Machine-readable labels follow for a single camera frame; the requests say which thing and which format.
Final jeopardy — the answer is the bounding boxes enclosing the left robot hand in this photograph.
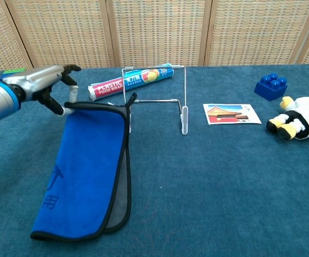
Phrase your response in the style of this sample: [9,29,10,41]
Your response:
[2,64,82,116]

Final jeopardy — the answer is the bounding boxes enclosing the blue grey microfibre cloth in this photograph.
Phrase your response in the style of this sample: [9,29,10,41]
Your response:
[30,92,138,243]

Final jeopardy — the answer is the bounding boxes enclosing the stacked blue green orange blocks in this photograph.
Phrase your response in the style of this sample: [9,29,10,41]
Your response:
[0,68,27,81]

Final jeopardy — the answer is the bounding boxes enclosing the plastic food wrap roll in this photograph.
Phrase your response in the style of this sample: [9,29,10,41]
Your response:
[87,63,175,102]

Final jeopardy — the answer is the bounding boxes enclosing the woven rattan folding screen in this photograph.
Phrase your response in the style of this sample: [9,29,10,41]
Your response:
[0,0,309,72]

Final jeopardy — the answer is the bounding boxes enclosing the palace photo postcard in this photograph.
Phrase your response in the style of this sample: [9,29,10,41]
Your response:
[203,103,262,125]

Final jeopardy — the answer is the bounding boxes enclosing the teal table mat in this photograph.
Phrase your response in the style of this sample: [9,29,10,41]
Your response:
[0,63,309,257]

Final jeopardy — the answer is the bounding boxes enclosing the blue toy brick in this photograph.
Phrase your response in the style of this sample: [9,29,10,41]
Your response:
[253,72,289,102]

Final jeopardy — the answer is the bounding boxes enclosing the black white plush penguin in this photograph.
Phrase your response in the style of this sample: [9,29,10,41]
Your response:
[266,96,309,141]

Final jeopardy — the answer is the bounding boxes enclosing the silver wire rack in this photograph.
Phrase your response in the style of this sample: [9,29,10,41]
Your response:
[121,64,189,135]

